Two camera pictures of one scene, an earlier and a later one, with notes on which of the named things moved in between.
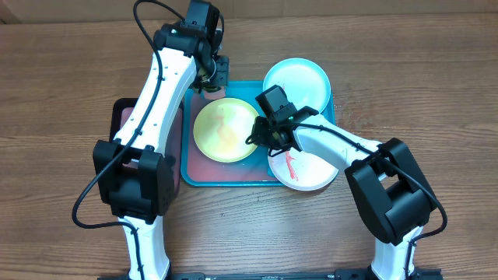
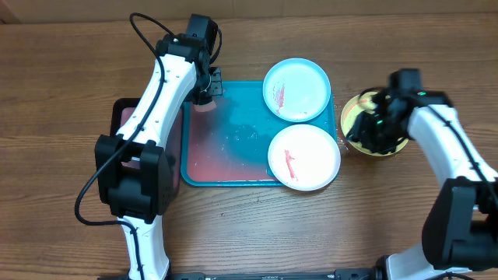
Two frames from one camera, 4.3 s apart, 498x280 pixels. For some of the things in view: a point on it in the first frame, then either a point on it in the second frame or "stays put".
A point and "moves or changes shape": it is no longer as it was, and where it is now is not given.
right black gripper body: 271,139 to 384,134
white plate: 300,170 stays put
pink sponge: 219,94 moves or changes shape
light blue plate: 304,82 stays put
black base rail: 432,274 stays put
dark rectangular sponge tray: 120,108 stays put
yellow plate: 221,130 to 352,110
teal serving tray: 198,169 stays put
